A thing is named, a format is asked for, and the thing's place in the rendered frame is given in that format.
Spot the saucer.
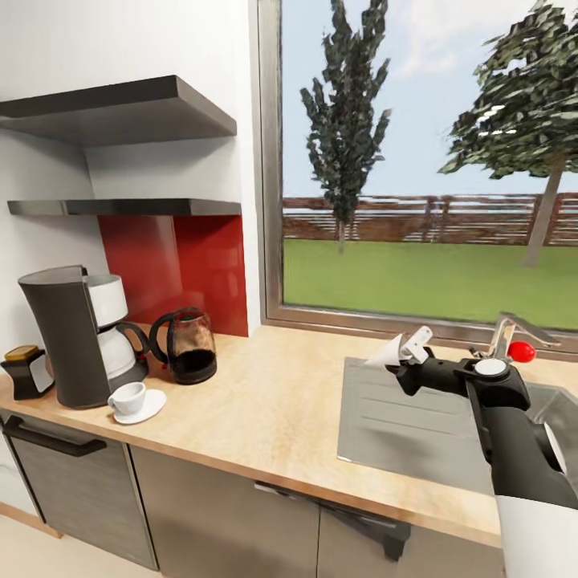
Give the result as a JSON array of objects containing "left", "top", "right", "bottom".
[{"left": 114, "top": 389, "right": 166, "bottom": 424}]

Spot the bottle of coffee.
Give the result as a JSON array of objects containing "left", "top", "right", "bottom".
[{"left": 0, "top": 346, "right": 55, "bottom": 401}]

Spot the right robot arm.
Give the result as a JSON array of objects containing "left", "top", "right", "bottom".
[{"left": 386, "top": 327, "right": 578, "bottom": 578}]

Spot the paper coffee filter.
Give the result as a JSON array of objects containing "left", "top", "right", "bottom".
[{"left": 366, "top": 334, "right": 410, "bottom": 368}]

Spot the coffee cup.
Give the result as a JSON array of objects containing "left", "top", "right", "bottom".
[{"left": 108, "top": 382, "right": 147, "bottom": 414}]

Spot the electric kettle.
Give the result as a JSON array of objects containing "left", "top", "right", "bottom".
[{"left": 149, "top": 307, "right": 218, "bottom": 385}]

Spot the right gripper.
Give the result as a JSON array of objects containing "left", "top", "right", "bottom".
[{"left": 386, "top": 346, "right": 446, "bottom": 397}]

